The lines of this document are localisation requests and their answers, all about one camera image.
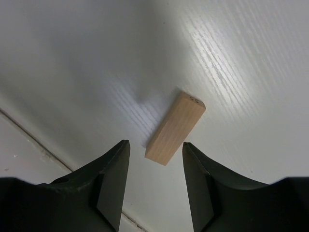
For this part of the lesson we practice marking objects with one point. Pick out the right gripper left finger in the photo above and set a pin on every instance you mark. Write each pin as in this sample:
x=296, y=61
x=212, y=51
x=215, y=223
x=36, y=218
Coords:
x=89, y=199

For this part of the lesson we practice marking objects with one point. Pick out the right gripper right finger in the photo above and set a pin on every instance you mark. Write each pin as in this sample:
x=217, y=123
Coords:
x=222, y=200

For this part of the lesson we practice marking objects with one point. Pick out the wood block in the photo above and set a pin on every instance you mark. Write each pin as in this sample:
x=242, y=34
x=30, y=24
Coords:
x=179, y=121

